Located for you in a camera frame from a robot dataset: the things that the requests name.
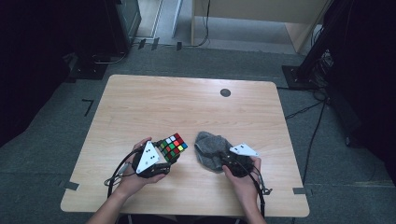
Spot black metal stand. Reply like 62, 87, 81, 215
281, 0, 356, 91

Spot black looped floor cable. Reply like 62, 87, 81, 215
91, 50, 129, 65

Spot grey floor tape piece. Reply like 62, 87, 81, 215
58, 180, 80, 191
291, 187, 313, 196

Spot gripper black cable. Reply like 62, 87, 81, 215
247, 163, 274, 218
104, 148, 145, 201

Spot person's right hand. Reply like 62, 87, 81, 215
221, 156, 263, 204

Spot multicoloured puzzle cube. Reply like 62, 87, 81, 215
154, 132, 189, 163

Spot tangle of cables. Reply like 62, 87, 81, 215
310, 49, 334, 91

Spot long black floor cable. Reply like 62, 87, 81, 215
302, 102, 327, 185

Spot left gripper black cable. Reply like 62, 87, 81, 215
104, 148, 145, 201

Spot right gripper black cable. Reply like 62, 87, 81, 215
247, 163, 274, 218

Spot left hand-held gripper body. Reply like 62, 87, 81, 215
132, 140, 173, 179

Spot dark curtain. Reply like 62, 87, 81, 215
0, 0, 108, 147
323, 0, 396, 185

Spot person's dark trousers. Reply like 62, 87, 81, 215
118, 214, 250, 224

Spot black flat stand base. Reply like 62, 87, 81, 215
65, 52, 109, 81

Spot beige wooden desk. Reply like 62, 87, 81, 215
190, 0, 332, 55

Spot black hanging cable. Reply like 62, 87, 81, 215
186, 0, 212, 49

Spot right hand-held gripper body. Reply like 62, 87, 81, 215
221, 142, 261, 178

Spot person's left hand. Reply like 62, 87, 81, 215
116, 136, 168, 198

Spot grey knitted sock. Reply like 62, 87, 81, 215
193, 131, 250, 174

